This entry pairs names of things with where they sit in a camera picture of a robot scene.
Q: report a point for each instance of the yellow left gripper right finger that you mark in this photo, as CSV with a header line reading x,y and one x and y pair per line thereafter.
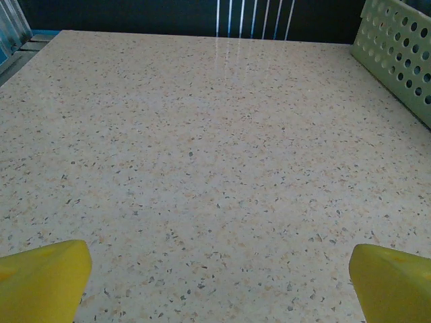
x,y
394,289

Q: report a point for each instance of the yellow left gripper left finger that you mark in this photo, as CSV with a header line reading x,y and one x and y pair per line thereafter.
x,y
40,282

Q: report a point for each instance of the green perforated plastic basket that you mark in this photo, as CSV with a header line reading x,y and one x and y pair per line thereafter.
x,y
387,50

